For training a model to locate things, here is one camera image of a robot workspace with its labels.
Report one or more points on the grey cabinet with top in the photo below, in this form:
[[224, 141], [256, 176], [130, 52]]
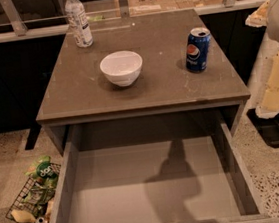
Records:
[[78, 92]]

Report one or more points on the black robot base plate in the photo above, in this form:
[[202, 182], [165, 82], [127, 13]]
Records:
[[267, 128]]

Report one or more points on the yellow snack bag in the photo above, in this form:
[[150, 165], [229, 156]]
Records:
[[22, 216]]

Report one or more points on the clear plastic water bottle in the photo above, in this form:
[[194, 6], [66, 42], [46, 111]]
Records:
[[78, 23]]

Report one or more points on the blue pepsi can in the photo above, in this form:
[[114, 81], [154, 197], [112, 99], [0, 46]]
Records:
[[197, 49]]

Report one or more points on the green snack bag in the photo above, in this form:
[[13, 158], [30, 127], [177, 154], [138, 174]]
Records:
[[41, 171]]

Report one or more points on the white ceramic bowl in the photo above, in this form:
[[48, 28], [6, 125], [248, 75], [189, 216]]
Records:
[[122, 68]]

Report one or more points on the open grey top drawer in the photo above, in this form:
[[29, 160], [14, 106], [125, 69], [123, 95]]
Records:
[[177, 167]]

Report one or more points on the black wire basket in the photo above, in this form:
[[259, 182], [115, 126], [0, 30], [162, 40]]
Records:
[[33, 197]]

